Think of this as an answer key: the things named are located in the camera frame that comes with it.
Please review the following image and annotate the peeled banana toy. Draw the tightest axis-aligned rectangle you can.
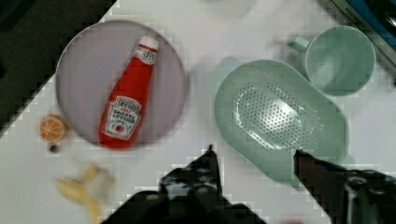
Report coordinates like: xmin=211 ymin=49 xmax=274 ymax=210
xmin=56 ymin=163 xmax=115 ymax=224

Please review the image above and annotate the grey round plate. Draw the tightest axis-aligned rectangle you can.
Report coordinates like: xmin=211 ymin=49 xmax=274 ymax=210
xmin=56 ymin=21 xmax=187 ymax=146

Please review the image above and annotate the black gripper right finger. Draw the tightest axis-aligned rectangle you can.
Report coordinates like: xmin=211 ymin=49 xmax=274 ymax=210
xmin=293 ymin=150 xmax=396 ymax=224

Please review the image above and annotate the orange slice toy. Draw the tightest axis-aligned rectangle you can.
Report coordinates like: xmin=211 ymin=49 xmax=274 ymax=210
xmin=38 ymin=114 xmax=69 ymax=143

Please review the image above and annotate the green mug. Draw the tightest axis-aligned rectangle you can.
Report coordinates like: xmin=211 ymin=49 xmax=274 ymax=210
xmin=288 ymin=25 xmax=376 ymax=96

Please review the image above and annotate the red ketchup bottle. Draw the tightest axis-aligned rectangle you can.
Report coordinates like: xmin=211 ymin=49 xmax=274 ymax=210
xmin=98 ymin=35 xmax=159 ymax=150

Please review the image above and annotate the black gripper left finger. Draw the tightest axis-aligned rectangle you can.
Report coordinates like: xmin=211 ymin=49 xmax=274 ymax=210
xmin=159 ymin=144 xmax=222 ymax=201

